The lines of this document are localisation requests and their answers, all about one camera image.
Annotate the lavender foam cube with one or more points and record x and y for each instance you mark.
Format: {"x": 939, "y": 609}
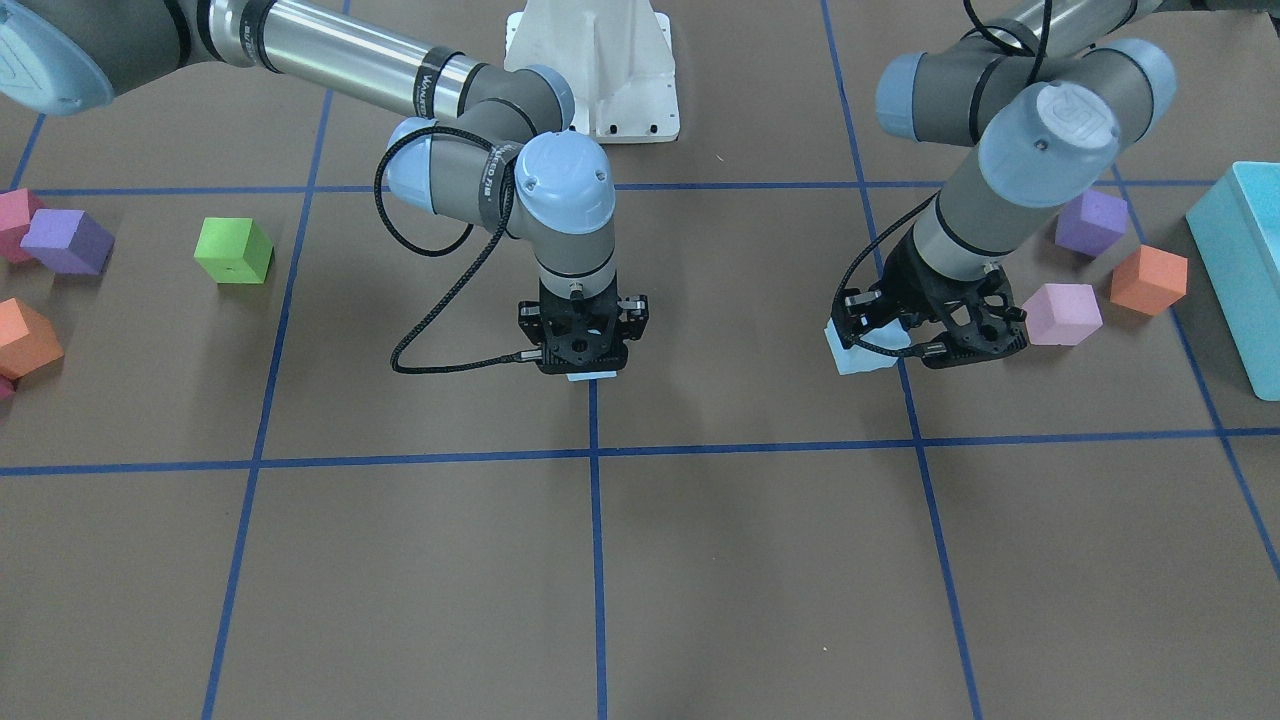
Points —
{"x": 1092, "y": 223}

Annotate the magenta foam cube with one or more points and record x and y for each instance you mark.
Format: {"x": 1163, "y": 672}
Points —
{"x": 18, "y": 208}

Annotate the pink foam cube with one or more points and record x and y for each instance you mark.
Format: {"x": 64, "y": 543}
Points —
{"x": 1061, "y": 314}

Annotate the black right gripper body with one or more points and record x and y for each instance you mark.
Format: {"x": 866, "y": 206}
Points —
{"x": 529, "y": 318}

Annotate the cyan plastic bin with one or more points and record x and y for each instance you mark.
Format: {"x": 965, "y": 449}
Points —
{"x": 1235, "y": 225}

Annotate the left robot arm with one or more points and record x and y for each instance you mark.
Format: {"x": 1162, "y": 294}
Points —
{"x": 1043, "y": 101}

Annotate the orange foam cube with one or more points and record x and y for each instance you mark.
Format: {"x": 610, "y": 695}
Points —
{"x": 28, "y": 340}
{"x": 1149, "y": 280}

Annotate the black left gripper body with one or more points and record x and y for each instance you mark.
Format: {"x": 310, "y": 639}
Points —
{"x": 907, "y": 283}

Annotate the orange foam cube far side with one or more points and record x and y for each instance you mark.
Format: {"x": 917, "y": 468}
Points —
{"x": 28, "y": 340}

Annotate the green foam cube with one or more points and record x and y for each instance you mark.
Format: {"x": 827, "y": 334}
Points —
{"x": 234, "y": 250}

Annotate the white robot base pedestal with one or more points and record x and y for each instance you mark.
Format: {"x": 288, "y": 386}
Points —
{"x": 618, "y": 58}

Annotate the purple foam cube far side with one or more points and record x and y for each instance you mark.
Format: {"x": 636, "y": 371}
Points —
{"x": 68, "y": 242}

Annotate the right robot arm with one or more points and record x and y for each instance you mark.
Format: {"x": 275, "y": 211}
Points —
{"x": 489, "y": 147}

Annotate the light blue foam block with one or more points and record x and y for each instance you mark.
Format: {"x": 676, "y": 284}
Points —
{"x": 589, "y": 376}
{"x": 858, "y": 360}

